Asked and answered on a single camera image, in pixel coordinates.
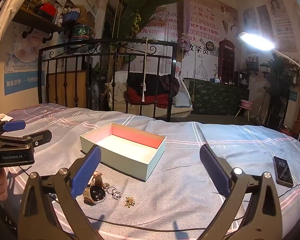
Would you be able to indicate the red cloth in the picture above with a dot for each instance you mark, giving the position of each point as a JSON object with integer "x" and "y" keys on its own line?
{"x": 137, "y": 98}

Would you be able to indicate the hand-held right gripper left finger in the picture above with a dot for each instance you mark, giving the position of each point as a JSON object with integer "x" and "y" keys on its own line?
{"x": 86, "y": 173}

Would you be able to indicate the white floor lamp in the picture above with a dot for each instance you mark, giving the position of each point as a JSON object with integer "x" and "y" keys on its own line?
{"x": 257, "y": 40}

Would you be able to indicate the large banana plant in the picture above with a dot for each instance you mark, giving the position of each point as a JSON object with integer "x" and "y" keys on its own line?
{"x": 140, "y": 0}

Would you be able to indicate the wall storage rack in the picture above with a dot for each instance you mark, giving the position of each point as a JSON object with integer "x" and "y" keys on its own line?
{"x": 251, "y": 63}

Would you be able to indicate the dark potted plant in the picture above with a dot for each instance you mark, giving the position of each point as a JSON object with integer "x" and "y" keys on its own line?
{"x": 281, "y": 80}

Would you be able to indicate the green water jug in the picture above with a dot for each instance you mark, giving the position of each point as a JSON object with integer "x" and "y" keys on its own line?
{"x": 80, "y": 33}

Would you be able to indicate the pink stool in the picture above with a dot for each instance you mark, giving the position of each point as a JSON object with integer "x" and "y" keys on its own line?
{"x": 245, "y": 103}

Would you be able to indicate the person's left hand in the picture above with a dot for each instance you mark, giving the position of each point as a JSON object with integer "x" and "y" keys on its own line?
{"x": 0, "y": 181}

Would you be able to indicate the white wicker hanging chair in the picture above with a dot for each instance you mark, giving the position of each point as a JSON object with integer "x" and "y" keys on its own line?
{"x": 184, "y": 85}

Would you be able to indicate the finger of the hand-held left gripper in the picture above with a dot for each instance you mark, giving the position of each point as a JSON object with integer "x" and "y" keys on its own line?
{"x": 15, "y": 126}
{"x": 37, "y": 137}

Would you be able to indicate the red and black box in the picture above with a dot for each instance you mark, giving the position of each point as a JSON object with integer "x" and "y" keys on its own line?
{"x": 47, "y": 10}

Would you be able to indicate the gold flower brooch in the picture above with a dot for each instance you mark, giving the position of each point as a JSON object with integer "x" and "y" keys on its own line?
{"x": 130, "y": 202}

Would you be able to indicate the light blue cushion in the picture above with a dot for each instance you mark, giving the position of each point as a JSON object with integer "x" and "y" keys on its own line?
{"x": 181, "y": 99}

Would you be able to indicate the mint green cardboard box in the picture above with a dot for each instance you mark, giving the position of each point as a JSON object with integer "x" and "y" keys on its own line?
{"x": 130, "y": 151}

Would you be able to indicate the portrait wall poster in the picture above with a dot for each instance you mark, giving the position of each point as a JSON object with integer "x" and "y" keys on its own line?
{"x": 282, "y": 22}

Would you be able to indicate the wooden wall shelf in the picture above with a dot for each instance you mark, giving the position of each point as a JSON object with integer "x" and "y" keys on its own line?
{"x": 32, "y": 18}

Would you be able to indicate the black iron bed frame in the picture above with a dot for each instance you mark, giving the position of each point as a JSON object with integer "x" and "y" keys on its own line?
{"x": 172, "y": 80}

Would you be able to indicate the grey printed bed sheet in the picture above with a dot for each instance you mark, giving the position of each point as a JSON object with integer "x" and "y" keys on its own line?
{"x": 180, "y": 192}

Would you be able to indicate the large printed wall banner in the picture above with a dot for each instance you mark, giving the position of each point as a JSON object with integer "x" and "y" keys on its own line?
{"x": 210, "y": 17}

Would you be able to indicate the face wall poster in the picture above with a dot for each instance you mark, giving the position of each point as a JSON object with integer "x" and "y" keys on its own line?
{"x": 22, "y": 52}

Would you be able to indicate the black garment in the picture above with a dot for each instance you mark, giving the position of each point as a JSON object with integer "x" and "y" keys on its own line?
{"x": 152, "y": 82}

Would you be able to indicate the red telephone booth cabinet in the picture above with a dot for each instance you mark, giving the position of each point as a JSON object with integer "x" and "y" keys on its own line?
{"x": 227, "y": 60}

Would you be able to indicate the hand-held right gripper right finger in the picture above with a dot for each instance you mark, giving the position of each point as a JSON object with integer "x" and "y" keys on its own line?
{"x": 215, "y": 173}

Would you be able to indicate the green floral cloth counter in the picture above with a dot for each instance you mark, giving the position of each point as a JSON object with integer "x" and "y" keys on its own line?
{"x": 215, "y": 97}

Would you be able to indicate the blue basket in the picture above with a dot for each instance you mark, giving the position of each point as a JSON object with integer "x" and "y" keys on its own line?
{"x": 71, "y": 16}

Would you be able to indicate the beige cushion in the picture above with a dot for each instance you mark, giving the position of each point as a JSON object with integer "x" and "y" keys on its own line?
{"x": 120, "y": 90}

